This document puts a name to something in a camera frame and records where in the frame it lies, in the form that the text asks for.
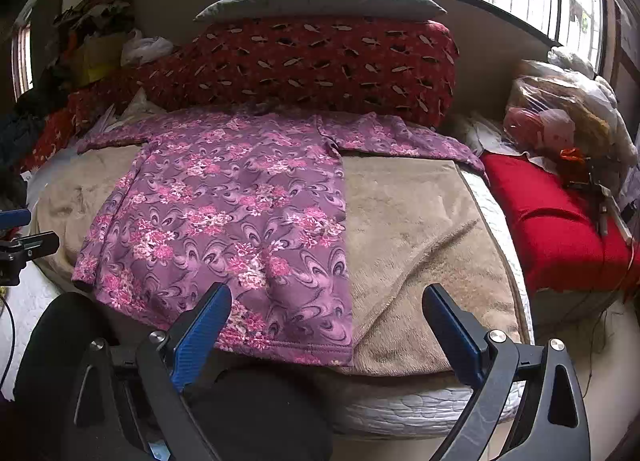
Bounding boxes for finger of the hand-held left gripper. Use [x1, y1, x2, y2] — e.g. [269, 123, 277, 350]
[0, 208, 32, 231]
[0, 231, 60, 262]

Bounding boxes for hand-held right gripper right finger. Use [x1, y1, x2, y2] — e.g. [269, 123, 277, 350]
[422, 283, 592, 461]

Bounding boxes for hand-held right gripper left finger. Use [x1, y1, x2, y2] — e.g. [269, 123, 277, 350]
[74, 282, 233, 461]

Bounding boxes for purple floral shirt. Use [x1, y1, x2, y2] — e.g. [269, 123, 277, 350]
[71, 108, 488, 367]

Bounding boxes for dark clothes heap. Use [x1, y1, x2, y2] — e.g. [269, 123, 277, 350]
[0, 88, 53, 164]

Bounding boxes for pile of colourful clothes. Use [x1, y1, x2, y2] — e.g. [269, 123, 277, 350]
[52, 0, 136, 42]

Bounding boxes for white quilted mattress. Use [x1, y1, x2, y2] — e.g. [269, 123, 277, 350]
[25, 161, 537, 438]

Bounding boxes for person's right leg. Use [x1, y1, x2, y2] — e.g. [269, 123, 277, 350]
[187, 368, 334, 461]

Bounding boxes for person's leg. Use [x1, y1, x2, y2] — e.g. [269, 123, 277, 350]
[187, 368, 334, 461]
[12, 291, 123, 461]

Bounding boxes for person's left leg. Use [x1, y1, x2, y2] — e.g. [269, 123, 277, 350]
[12, 291, 123, 461]

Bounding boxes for beige fleece blanket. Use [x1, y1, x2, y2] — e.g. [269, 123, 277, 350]
[30, 144, 526, 377]

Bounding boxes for red cushion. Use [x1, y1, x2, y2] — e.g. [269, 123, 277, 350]
[481, 154, 640, 293]

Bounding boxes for yellow bag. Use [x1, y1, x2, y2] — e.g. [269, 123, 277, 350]
[70, 34, 132, 85]

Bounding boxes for white plastic bag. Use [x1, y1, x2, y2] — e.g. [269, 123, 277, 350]
[121, 30, 174, 67]

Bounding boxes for red patterned pillow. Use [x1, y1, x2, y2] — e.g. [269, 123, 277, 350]
[20, 16, 460, 174]

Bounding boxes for grey pillow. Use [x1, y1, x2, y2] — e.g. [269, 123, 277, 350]
[194, 0, 447, 23]

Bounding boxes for black cable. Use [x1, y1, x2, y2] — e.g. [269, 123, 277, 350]
[0, 291, 17, 394]

